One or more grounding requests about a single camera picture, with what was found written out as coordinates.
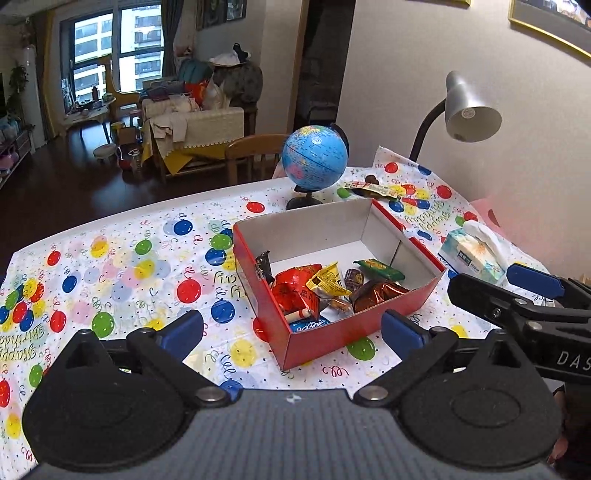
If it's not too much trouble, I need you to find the pile of dark clothes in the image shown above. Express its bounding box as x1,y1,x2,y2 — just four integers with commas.
208,44,264,109

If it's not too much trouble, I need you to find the large gold framed picture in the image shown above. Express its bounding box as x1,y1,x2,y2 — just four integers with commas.
508,0,591,61

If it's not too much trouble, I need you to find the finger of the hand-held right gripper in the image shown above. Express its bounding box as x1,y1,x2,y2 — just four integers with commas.
506,263,591,309
447,273,591,333

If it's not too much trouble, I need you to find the red cardboard box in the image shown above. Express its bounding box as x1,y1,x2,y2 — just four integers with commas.
232,198,448,371

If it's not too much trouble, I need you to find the black snack packet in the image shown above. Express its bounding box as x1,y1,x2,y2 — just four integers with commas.
255,251,275,282

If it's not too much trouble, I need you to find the tall green plant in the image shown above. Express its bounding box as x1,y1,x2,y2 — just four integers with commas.
7,62,28,121

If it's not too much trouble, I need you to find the silver desk lamp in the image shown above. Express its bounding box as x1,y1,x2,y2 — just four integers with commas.
409,71,502,162

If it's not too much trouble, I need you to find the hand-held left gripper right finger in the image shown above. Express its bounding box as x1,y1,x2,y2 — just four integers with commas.
353,310,527,406

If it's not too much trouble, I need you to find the yellow green snack packet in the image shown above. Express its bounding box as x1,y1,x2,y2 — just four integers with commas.
342,180,402,200

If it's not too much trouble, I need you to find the balloon print tablecloth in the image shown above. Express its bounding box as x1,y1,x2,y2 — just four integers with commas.
0,145,591,480

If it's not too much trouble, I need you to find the sofa with cream cover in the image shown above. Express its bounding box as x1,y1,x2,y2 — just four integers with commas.
141,97,245,181

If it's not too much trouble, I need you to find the red snack packet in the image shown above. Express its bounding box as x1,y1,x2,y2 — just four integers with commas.
272,263,324,319

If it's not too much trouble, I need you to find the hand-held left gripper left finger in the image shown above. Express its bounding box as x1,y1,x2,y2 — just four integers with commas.
64,310,230,409

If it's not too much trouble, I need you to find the grey and yellow curtain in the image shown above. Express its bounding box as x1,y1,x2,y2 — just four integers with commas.
44,9,63,139

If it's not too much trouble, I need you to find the clear snack packet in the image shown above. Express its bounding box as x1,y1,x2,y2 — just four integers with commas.
323,295,354,317

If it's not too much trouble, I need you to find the dark television cabinet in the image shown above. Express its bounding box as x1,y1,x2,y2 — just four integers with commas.
0,129,33,190

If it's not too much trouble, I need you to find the round coffee table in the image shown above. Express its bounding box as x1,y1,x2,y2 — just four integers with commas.
62,102,112,139

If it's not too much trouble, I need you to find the blue globe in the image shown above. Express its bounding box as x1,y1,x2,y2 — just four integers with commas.
281,124,348,210

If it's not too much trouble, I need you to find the large window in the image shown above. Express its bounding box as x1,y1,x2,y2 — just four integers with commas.
60,0,164,100

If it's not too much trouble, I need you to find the gold snack packet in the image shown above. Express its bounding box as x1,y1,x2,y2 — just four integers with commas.
307,262,354,296

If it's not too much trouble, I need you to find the blue snack packet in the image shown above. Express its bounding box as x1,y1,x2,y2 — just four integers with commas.
291,318,331,333

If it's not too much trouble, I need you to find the tissue box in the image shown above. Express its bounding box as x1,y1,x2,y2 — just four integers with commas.
438,220,507,287

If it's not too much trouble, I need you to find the white tower air conditioner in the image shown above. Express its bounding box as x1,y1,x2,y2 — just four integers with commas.
21,44,47,144

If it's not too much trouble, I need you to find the copper foil snack packet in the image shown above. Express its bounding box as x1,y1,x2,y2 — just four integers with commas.
353,281,409,315

